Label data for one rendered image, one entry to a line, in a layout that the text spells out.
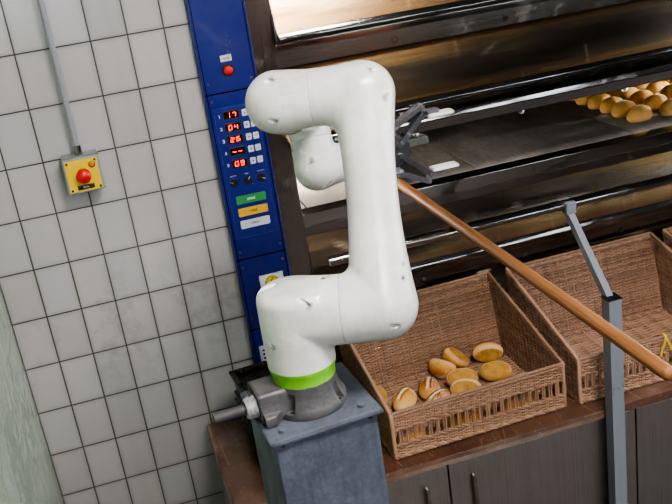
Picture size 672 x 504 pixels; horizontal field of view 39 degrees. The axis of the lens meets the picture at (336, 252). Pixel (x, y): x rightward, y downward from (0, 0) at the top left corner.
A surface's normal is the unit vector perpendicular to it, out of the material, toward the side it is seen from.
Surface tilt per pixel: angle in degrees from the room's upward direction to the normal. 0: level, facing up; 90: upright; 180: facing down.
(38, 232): 90
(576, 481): 90
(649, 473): 90
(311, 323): 87
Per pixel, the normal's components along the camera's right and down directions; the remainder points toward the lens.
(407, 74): 0.22, -0.01
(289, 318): -0.07, 0.36
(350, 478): 0.35, 0.30
